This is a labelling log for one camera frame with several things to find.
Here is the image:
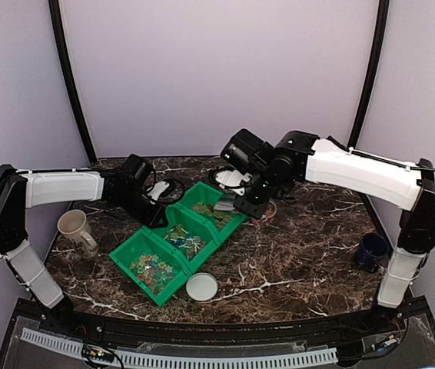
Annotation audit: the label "white jar lid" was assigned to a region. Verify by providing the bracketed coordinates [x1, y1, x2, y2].
[185, 273, 218, 302]

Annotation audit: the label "beige ceramic mug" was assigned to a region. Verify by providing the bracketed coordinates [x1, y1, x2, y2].
[57, 209, 98, 258]

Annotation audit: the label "green yellow gummy candies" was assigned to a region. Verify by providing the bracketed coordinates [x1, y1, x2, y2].
[192, 202, 233, 230]

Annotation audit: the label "green three-compartment bin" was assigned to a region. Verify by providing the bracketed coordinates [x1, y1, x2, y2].
[110, 181, 247, 307]

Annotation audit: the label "metal scoop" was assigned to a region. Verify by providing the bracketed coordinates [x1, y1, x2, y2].
[214, 192, 236, 211]

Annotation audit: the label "dark blue mug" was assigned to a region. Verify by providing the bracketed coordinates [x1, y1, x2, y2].
[354, 233, 388, 274]

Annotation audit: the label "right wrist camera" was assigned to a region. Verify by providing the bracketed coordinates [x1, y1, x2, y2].
[214, 128, 274, 195]

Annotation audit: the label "wrapped colourful candies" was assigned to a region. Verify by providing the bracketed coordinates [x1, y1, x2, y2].
[164, 224, 207, 259]

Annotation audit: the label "right black frame post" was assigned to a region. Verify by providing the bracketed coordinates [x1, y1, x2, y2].
[347, 0, 390, 147]

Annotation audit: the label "black front rail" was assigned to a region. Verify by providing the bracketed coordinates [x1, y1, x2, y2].
[40, 291, 430, 349]

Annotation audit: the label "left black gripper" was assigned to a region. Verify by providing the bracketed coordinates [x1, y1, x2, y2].
[112, 188, 168, 228]

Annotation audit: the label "clear plastic jar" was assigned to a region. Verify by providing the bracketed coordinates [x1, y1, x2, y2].
[258, 200, 277, 228]

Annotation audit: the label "black frame post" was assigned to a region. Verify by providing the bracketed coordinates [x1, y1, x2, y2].
[48, 0, 98, 164]
[347, 0, 390, 147]

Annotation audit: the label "star gummy candies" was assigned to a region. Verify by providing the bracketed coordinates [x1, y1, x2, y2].
[130, 254, 175, 294]

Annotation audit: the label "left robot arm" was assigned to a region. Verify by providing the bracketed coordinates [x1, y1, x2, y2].
[0, 155, 168, 335]

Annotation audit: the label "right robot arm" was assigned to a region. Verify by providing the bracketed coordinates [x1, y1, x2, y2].
[221, 128, 435, 334]

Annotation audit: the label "left black frame post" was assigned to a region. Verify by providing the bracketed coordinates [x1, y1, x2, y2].
[48, 0, 98, 164]

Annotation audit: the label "white slotted cable duct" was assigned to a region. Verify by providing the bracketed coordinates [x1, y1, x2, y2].
[19, 327, 338, 368]

